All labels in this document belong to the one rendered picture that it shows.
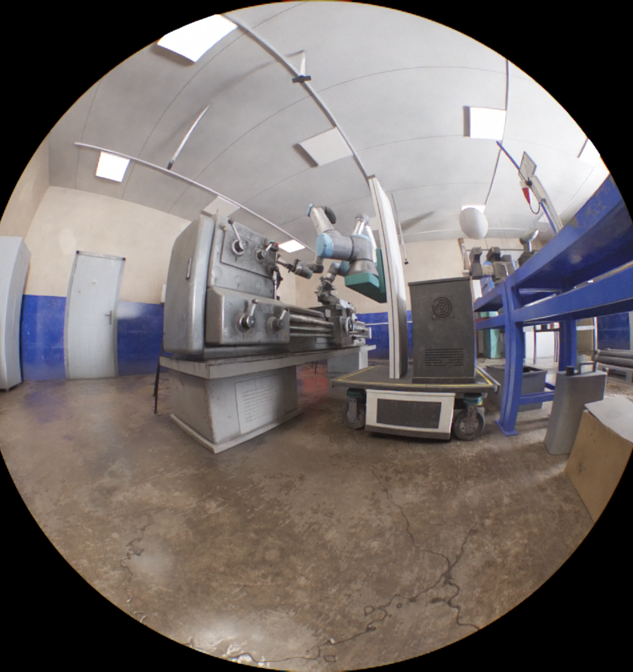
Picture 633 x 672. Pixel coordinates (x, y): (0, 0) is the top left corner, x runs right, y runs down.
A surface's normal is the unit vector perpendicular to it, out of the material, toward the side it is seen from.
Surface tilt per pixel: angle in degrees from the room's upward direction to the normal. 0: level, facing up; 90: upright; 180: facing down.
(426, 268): 90
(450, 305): 90
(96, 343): 90
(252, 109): 180
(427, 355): 90
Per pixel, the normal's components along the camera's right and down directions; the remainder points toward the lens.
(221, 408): 0.87, -0.04
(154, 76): 0.03, 1.00
